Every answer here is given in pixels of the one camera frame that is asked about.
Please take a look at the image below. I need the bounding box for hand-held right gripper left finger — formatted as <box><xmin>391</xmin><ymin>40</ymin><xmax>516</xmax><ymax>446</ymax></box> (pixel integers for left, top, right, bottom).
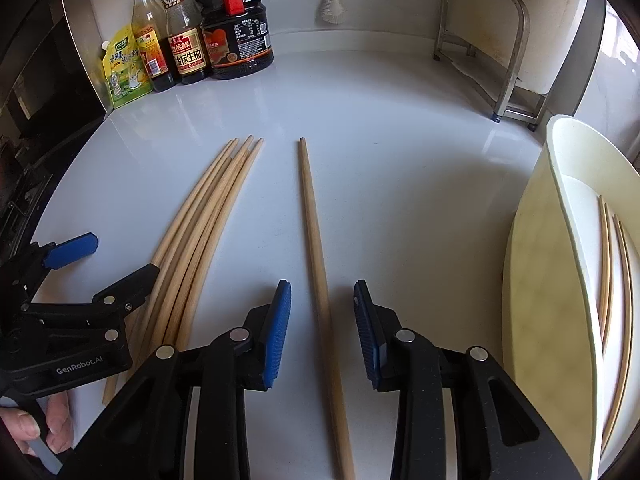
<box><xmin>65</xmin><ymin>279</ymin><xmax>293</xmax><ymax>480</ymax></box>

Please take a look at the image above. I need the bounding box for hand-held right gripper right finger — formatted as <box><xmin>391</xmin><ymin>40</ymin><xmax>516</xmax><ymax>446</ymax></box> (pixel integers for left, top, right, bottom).
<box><xmin>352</xmin><ymin>279</ymin><xmax>583</xmax><ymax>480</ymax></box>

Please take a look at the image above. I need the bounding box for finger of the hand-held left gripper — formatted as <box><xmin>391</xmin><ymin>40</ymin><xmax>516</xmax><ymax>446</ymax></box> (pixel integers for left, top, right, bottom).
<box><xmin>75</xmin><ymin>261</ymin><xmax>161</xmax><ymax>317</ymax></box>
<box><xmin>0</xmin><ymin>232</ymin><xmax>99</xmax><ymax>291</ymax></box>

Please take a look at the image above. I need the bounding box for row of wooden chopsticks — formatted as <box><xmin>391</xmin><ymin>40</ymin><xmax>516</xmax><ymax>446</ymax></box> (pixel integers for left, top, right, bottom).
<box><xmin>101</xmin><ymin>135</ymin><xmax>265</xmax><ymax>406</ymax></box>

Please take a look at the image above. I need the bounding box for plain bamboo chopstick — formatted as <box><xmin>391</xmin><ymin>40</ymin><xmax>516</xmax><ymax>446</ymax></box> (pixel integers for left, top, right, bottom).
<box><xmin>600</xmin><ymin>215</ymin><xmax>635</xmax><ymax>456</ymax></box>
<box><xmin>597</xmin><ymin>195</ymin><xmax>612</xmax><ymax>343</ymax></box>
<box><xmin>298</xmin><ymin>137</ymin><xmax>357</xmax><ymax>480</ymax></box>

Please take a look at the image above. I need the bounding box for cream round basin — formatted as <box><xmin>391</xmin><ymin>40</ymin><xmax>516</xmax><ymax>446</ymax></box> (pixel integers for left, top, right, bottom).
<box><xmin>501</xmin><ymin>115</ymin><xmax>640</xmax><ymax>480</ymax></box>

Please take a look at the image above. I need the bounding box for person's left hand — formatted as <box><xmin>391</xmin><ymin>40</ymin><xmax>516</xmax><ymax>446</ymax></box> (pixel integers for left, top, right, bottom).
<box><xmin>0</xmin><ymin>392</ymin><xmax>75</xmax><ymax>461</ymax></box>

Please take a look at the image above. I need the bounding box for dark appliance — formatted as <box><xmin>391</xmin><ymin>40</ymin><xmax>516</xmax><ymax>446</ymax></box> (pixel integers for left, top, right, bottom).
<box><xmin>0</xmin><ymin>0</ymin><xmax>106</xmax><ymax>261</ymax></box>

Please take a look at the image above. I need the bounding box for green yellow seasoning pouch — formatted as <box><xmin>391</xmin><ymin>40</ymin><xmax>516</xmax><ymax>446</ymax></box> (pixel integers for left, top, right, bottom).
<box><xmin>101</xmin><ymin>27</ymin><xmax>155</xmax><ymax>110</ymax></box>

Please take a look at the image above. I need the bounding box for small yellow cap vinegar bottle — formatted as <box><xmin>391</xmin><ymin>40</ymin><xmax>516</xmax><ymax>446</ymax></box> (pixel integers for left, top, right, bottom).
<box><xmin>129</xmin><ymin>0</ymin><xmax>177</xmax><ymax>93</ymax></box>

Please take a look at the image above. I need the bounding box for metal side panel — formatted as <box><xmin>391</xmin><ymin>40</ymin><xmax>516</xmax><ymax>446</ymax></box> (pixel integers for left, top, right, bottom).
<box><xmin>56</xmin><ymin>0</ymin><xmax>108</xmax><ymax>121</ymax></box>

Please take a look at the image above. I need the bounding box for clear yellow cap sauce bottle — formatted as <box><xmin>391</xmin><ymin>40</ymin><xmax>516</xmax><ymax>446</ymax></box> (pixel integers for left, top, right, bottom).
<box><xmin>159</xmin><ymin>0</ymin><xmax>211</xmax><ymax>86</ymax></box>

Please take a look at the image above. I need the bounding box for stainless steel rack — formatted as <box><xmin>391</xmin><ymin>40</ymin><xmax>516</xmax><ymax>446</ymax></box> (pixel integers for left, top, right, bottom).
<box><xmin>432</xmin><ymin>0</ymin><xmax>551</xmax><ymax>133</ymax></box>

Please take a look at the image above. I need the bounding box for white cutting board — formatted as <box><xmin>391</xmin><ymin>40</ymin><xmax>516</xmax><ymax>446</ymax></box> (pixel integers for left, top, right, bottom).
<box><xmin>450</xmin><ymin>0</ymin><xmax>601</xmax><ymax>96</ymax></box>

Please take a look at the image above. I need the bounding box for large dark red-handled sauce bottle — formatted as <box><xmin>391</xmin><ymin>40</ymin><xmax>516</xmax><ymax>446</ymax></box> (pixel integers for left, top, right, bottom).
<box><xmin>192</xmin><ymin>0</ymin><xmax>275</xmax><ymax>81</ymax></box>

